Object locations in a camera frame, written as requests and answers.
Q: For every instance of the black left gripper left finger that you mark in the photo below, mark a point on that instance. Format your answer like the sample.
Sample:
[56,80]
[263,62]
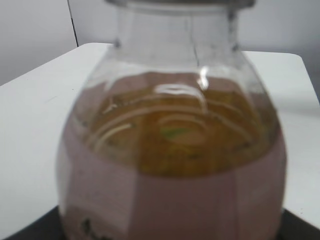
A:
[47,227]

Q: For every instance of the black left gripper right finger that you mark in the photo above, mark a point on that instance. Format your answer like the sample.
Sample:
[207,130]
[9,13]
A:
[294,228]

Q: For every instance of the peach oolong tea bottle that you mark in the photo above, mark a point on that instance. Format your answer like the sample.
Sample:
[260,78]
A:
[173,135]

